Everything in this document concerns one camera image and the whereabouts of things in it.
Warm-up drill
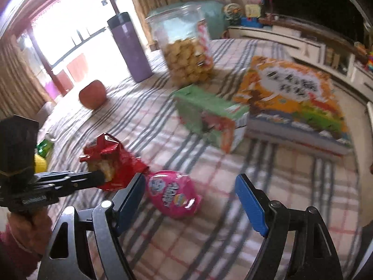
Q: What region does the green printed carton box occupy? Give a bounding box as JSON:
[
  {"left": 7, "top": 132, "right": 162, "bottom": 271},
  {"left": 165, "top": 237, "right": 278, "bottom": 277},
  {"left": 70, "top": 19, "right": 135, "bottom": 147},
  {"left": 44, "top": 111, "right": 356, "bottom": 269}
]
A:
[{"left": 172, "top": 84, "right": 250, "bottom": 154}]

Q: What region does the person's left hand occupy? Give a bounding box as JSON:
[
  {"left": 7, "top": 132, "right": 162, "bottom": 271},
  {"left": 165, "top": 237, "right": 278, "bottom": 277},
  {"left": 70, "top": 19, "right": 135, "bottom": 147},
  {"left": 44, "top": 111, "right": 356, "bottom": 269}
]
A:
[{"left": 7, "top": 208, "right": 53, "bottom": 247}]

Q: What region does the yellow round item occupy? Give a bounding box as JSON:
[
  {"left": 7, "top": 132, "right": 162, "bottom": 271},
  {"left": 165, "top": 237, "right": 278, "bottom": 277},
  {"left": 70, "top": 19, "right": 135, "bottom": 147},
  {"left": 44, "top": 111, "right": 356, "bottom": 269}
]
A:
[{"left": 34, "top": 154, "right": 48, "bottom": 173}]

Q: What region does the teal fabric cover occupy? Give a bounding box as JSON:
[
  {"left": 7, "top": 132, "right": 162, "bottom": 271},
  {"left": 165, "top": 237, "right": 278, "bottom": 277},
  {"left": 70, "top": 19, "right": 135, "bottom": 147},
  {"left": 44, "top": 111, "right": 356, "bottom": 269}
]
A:
[{"left": 149, "top": 0, "right": 231, "bottom": 40}]

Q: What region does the orange printed box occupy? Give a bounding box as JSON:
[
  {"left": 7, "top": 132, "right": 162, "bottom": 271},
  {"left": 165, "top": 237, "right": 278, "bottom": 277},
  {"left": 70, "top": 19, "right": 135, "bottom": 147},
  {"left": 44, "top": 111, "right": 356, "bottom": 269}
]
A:
[{"left": 233, "top": 56, "right": 354, "bottom": 156}]

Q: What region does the black television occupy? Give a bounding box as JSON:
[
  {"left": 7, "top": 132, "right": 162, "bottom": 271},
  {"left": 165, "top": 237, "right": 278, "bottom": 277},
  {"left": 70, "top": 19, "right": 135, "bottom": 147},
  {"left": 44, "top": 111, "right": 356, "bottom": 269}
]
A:
[{"left": 258, "top": 0, "right": 373, "bottom": 43}]

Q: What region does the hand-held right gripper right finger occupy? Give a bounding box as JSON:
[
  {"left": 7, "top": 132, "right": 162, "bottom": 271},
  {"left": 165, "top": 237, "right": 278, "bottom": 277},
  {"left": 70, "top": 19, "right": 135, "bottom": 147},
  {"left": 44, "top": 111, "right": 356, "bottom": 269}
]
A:
[{"left": 235, "top": 174, "right": 342, "bottom": 280}]

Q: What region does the white television cabinet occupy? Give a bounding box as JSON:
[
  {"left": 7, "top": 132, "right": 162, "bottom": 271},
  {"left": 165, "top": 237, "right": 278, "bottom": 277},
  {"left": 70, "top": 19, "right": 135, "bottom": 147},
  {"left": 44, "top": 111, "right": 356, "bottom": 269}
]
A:
[{"left": 227, "top": 14, "right": 373, "bottom": 94}]

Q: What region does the purple thermos bottle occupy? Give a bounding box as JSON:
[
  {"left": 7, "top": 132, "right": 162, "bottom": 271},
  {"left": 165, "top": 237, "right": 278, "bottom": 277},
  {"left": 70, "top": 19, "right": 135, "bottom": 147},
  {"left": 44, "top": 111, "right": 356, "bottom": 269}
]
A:
[{"left": 107, "top": 12, "right": 154, "bottom": 83}]

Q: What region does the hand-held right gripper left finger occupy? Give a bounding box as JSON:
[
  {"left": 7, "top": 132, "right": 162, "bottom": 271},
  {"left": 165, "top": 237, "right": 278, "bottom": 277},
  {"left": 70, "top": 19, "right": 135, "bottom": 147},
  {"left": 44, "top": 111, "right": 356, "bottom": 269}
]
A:
[{"left": 36, "top": 173, "right": 147, "bottom": 280}]

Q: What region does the plaid tablecloth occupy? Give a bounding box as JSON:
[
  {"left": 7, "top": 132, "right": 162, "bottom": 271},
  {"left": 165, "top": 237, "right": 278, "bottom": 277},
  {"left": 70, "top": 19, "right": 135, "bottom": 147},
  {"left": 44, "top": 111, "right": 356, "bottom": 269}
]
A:
[{"left": 38, "top": 38, "right": 365, "bottom": 280}]

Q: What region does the red snack packet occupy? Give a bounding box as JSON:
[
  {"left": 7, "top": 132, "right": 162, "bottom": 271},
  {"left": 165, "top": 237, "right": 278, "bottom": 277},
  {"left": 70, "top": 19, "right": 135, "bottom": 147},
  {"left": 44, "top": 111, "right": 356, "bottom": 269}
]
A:
[{"left": 80, "top": 133, "right": 150, "bottom": 192}]

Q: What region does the small white desk fan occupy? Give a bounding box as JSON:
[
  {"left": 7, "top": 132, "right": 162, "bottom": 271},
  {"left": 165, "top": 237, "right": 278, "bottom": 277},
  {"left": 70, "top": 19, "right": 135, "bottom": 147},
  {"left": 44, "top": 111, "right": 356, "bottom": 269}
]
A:
[{"left": 224, "top": 3, "right": 243, "bottom": 25}]

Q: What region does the person's left forearm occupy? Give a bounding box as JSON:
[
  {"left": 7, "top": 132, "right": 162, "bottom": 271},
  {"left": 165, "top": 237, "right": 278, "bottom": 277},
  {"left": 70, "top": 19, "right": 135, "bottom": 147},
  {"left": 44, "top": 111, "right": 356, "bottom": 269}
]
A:
[{"left": 0, "top": 229, "right": 45, "bottom": 280}]

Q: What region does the green snack packet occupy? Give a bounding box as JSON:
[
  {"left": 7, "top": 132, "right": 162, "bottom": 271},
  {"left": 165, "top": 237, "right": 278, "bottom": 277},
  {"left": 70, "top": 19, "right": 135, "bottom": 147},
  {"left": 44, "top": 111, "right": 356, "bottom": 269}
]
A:
[{"left": 36, "top": 138, "right": 55, "bottom": 158}]

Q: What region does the pink snack packet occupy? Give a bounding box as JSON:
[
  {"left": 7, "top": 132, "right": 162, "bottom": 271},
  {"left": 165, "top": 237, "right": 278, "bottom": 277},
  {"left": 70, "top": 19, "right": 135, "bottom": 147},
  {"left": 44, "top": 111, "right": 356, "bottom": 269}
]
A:
[{"left": 147, "top": 170, "right": 202, "bottom": 220}]

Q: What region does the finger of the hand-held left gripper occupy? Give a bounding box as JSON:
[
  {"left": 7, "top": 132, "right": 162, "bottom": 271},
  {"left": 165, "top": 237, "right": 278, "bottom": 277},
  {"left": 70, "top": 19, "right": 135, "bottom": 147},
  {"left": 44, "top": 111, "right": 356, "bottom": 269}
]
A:
[
  {"left": 34, "top": 171, "right": 106, "bottom": 185},
  {"left": 35, "top": 182, "right": 88, "bottom": 199}
]

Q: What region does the clear jar of round snacks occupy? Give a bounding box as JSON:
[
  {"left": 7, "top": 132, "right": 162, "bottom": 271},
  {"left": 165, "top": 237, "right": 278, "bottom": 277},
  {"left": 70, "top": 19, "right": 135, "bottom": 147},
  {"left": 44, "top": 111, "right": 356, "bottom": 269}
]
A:
[{"left": 146, "top": 3, "right": 216, "bottom": 87}]

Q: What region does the red apple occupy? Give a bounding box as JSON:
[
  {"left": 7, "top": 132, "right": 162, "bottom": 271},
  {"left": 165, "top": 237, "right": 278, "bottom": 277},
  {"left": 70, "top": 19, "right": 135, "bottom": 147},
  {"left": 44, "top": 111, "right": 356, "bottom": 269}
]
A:
[{"left": 79, "top": 79, "right": 107, "bottom": 110}]

